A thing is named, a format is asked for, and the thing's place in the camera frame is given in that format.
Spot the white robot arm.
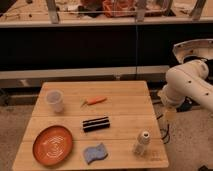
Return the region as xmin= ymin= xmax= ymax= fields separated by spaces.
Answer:
xmin=158 ymin=60 xmax=213 ymax=121

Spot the small white plastic bottle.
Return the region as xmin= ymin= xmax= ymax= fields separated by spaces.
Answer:
xmin=133 ymin=131 xmax=150 ymax=156

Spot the black striped rectangular block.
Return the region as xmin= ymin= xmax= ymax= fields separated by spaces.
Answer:
xmin=83 ymin=117 xmax=110 ymax=132

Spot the blue sponge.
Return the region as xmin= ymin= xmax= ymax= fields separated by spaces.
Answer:
xmin=83 ymin=143 xmax=108 ymax=164

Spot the wooden table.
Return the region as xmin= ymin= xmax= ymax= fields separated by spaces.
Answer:
xmin=13 ymin=81 xmax=169 ymax=171

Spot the orange crate in background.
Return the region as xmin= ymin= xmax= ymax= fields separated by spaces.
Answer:
xmin=102 ymin=0 xmax=135 ymax=17

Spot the orange ridged plate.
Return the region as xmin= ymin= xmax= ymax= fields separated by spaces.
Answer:
xmin=32 ymin=125 xmax=73 ymax=166

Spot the black cable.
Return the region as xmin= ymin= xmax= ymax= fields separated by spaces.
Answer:
xmin=161 ymin=123 xmax=172 ymax=145

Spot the white robot base ring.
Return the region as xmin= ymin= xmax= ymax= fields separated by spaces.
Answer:
xmin=172 ymin=38 xmax=213 ymax=65

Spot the orange handled tool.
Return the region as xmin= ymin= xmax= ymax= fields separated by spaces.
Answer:
xmin=81 ymin=97 xmax=107 ymax=107

